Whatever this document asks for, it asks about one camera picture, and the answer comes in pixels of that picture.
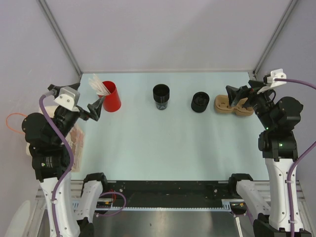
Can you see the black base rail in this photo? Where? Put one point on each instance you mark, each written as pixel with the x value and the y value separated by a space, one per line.
pixel 171 194

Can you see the upright black ribbed cup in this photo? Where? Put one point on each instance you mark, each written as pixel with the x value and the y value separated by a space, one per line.
pixel 161 94

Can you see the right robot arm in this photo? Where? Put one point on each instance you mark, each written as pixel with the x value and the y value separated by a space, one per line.
pixel 280 217

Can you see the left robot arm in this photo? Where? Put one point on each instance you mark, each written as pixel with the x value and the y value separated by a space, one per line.
pixel 53 160

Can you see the red cylindrical straw holder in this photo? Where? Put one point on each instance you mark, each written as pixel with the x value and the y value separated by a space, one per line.
pixel 112 101

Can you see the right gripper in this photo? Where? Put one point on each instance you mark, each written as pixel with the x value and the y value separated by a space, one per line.
pixel 235 94

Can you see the translucent bag with orange handles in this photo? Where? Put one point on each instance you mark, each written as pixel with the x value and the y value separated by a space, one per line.
pixel 75 138

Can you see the tilted black ribbed cup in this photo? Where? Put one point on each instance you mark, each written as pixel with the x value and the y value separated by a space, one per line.
pixel 199 102

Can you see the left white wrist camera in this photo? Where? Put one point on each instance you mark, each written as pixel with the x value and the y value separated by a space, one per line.
pixel 68 99

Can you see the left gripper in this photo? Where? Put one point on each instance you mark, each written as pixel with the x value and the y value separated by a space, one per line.
pixel 94 109

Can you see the brown pulp cup carrier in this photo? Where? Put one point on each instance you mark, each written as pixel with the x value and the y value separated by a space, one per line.
pixel 221 105

